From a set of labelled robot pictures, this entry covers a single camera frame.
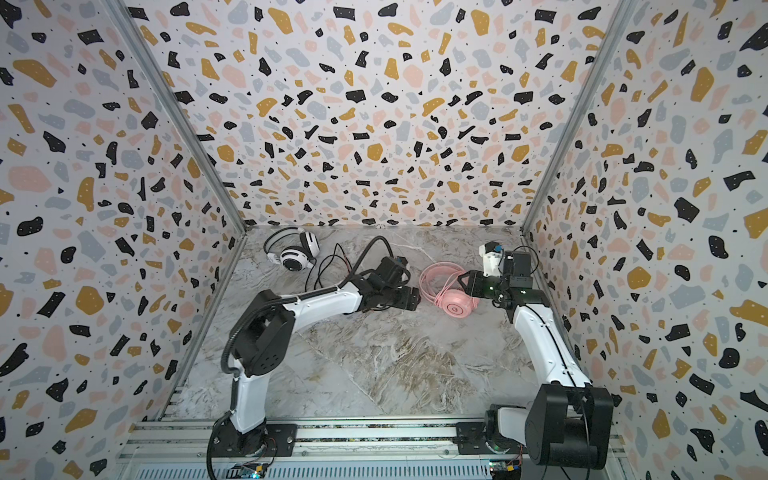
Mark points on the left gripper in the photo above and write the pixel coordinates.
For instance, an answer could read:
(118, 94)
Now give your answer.
(404, 302)

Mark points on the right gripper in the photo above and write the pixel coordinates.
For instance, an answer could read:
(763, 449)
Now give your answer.
(480, 285)

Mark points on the pink headphones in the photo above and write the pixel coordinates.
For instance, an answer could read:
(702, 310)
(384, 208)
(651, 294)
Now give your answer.
(438, 284)

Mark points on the white black headphones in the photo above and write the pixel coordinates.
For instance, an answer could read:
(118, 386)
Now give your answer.
(295, 257)

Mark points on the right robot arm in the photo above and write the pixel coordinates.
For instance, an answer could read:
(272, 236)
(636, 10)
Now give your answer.
(568, 424)

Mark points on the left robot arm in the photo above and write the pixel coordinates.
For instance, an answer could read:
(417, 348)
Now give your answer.
(259, 340)

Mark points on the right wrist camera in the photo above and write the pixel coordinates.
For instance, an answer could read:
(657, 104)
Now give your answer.
(492, 255)

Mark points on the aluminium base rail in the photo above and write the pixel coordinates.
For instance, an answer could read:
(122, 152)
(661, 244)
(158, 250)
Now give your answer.
(411, 447)

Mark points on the right aluminium corner post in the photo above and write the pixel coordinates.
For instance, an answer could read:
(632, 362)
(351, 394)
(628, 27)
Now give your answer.
(615, 28)

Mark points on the aluminium corner post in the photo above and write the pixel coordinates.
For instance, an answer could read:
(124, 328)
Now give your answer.
(615, 28)
(120, 16)

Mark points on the left aluminium corner post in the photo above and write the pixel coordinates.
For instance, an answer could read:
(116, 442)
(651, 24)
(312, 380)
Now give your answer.
(120, 16)

